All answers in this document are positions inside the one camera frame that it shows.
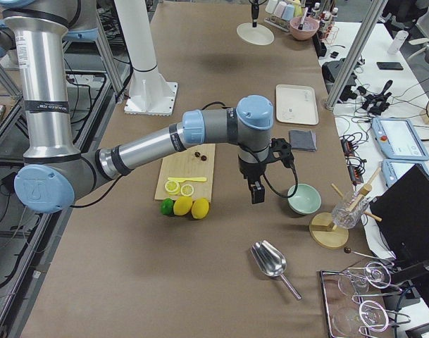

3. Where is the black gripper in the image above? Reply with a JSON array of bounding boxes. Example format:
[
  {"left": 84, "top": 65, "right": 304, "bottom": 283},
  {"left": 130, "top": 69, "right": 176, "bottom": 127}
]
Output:
[{"left": 238, "top": 157, "right": 267, "bottom": 204}]

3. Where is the beige round plate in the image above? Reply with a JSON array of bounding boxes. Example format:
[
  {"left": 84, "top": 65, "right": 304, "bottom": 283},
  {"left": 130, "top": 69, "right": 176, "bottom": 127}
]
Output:
[{"left": 237, "top": 23, "right": 274, "bottom": 46}]

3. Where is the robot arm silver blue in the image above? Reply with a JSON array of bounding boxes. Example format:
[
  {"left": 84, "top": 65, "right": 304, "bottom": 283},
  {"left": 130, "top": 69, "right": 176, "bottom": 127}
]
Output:
[{"left": 1, "top": 1, "right": 273, "bottom": 213}]

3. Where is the cream rabbit tray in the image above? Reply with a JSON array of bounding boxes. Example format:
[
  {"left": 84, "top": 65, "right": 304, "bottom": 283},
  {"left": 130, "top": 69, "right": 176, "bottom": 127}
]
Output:
[{"left": 275, "top": 84, "right": 319, "bottom": 125}]

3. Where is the glass rack tray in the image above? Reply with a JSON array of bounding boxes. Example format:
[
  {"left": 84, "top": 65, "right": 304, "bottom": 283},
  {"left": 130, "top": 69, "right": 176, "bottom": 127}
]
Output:
[{"left": 319, "top": 261, "right": 411, "bottom": 337}]

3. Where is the pastel cup rack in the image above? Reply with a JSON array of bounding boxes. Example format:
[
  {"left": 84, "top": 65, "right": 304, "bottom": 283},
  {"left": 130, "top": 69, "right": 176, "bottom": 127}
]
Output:
[{"left": 264, "top": 0, "right": 303, "bottom": 32}]

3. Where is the mint green bowl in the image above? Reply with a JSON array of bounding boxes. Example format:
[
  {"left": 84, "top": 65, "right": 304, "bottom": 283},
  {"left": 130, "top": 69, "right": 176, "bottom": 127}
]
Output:
[{"left": 288, "top": 183, "right": 321, "bottom": 215}]

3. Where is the pink bowl with ice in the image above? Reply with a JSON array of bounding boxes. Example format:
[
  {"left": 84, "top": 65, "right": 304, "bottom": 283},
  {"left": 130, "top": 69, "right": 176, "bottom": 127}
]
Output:
[{"left": 290, "top": 11, "right": 319, "bottom": 41}]

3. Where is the yellow lemon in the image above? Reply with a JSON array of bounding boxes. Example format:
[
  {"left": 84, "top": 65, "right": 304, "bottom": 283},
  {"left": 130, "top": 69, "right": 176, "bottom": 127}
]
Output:
[
  {"left": 173, "top": 196, "right": 193, "bottom": 216},
  {"left": 191, "top": 198, "right": 210, "bottom": 220}
]

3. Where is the metal scoop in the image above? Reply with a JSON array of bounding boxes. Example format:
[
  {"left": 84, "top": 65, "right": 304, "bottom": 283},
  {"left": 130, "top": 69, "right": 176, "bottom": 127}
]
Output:
[{"left": 250, "top": 240, "right": 302, "bottom": 301}]

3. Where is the grey folded cloth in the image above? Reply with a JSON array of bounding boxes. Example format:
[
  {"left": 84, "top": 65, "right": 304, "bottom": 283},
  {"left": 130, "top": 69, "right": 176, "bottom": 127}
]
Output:
[{"left": 289, "top": 130, "right": 317, "bottom": 152}]

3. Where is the bamboo cutting board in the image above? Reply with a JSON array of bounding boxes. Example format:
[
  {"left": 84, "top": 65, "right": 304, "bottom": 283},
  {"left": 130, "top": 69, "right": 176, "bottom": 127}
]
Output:
[{"left": 154, "top": 144, "right": 216, "bottom": 201}]

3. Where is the wooden cup stand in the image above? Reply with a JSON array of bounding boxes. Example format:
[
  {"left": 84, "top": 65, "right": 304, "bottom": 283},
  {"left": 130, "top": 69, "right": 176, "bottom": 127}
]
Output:
[{"left": 309, "top": 167, "right": 382, "bottom": 249}]

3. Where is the yellow plastic knife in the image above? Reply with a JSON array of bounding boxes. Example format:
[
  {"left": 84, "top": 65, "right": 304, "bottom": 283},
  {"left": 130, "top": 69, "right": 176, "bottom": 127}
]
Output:
[{"left": 167, "top": 177, "right": 207, "bottom": 183}]

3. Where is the clear glass cup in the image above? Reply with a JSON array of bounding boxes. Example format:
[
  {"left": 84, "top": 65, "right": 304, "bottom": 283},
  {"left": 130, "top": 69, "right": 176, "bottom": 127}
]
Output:
[{"left": 332, "top": 191, "right": 369, "bottom": 229}]

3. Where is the green lime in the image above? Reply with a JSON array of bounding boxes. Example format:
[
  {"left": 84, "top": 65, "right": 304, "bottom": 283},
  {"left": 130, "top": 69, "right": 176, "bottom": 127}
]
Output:
[{"left": 160, "top": 198, "right": 174, "bottom": 215}]

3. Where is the blue teach pendant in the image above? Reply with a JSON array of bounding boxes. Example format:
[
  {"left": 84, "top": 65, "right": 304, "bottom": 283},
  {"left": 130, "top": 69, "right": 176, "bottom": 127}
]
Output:
[
  {"left": 381, "top": 159, "right": 429, "bottom": 188},
  {"left": 371, "top": 118, "right": 429, "bottom": 161}
]

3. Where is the black smartphone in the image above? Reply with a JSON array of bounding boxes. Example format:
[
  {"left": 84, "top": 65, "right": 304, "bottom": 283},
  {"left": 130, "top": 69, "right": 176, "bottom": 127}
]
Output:
[{"left": 376, "top": 62, "right": 404, "bottom": 70}]

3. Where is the black monitor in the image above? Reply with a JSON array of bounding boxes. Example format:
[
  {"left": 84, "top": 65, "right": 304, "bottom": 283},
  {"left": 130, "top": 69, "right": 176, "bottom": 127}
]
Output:
[{"left": 371, "top": 164, "right": 429, "bottom": 263}]

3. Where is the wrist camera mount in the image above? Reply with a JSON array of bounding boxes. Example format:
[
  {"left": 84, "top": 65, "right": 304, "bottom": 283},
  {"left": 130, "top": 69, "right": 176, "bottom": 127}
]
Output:
[{"left": 266, "top": 138, "right": 295, "bottom": 169}]

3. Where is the aluminium frame post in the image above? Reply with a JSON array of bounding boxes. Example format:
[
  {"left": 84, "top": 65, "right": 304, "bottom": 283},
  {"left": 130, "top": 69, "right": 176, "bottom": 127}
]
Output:
[{"left": 325, "top": 0, "right": 387, "bottom": 111}]

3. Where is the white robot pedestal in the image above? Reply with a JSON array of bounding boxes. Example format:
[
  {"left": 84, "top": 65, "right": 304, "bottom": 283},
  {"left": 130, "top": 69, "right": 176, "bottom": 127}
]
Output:
[{"left": 115, "top": 1, "right": 178, "bottom": 116}]

